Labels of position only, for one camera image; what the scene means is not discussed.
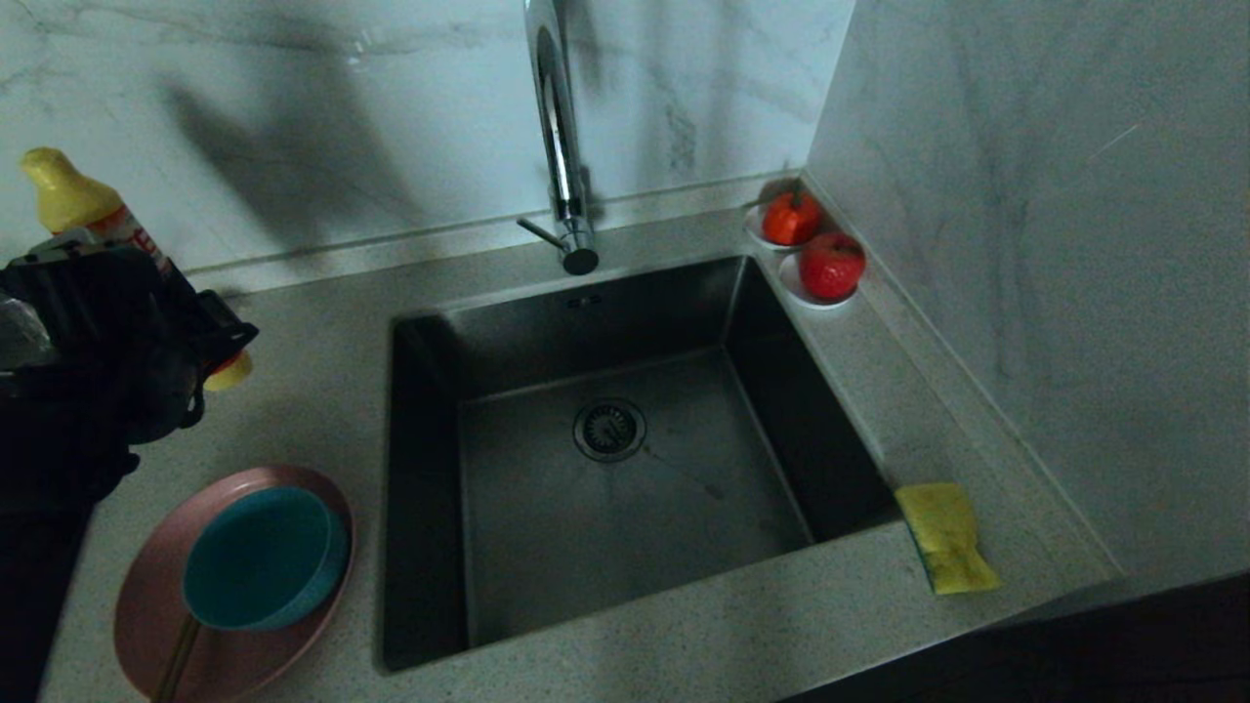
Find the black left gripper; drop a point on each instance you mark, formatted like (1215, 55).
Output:
(98, 342)

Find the yellow-capped orange dish soap bottle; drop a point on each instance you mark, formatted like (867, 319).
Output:
(73, 195)

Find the small white dish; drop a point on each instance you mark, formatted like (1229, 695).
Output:
(792, 288)
(753, 230)

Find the teal bowl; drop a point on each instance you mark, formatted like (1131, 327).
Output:
(262, 558)

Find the yellow sponge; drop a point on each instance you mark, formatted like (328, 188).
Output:
(945, 537)

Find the pink plate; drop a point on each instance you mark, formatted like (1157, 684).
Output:
(239, 656)

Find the stainless steel sink basin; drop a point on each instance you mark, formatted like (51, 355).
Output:
(635, 547)

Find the chrome kitchen faucet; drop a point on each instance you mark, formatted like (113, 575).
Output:
(562, 146)

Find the round metal drain strainer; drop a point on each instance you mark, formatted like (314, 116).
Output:
(610, 430)

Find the red apple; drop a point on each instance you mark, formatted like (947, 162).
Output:
(832, 266)

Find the orange-red tomato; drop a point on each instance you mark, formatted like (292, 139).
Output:
(791, 220)

